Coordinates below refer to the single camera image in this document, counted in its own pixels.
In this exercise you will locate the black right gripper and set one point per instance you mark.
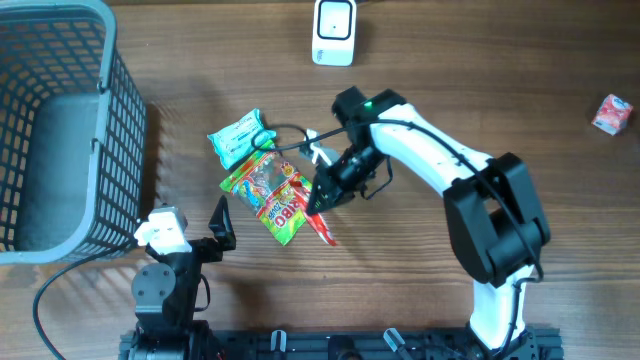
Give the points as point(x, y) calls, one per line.
point(327, 181)

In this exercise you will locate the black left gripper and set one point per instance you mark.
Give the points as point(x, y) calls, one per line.
point(212, 252)

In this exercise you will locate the red Nescafe stick sachet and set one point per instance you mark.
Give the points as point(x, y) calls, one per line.
point(316, 221)

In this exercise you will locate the Haribo gummy bag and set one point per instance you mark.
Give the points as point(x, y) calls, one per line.
point(274, 190)

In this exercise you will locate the teal tissue pack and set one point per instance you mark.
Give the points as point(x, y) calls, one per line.
point(233, 142)

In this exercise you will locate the red small candy packet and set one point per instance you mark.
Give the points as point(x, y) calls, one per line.
point(612, 115)

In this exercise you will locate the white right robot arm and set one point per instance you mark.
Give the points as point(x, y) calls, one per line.
point(496, 223)

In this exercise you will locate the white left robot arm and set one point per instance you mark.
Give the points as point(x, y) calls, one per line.
point(165, 291)

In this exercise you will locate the white barcode scanner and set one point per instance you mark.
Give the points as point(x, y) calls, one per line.
point(334, 32)

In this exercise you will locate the grey plastic shopping basket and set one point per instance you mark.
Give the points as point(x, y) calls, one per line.
point(73, 134)

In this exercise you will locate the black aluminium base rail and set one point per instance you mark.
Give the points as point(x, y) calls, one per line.
point(446, 343)

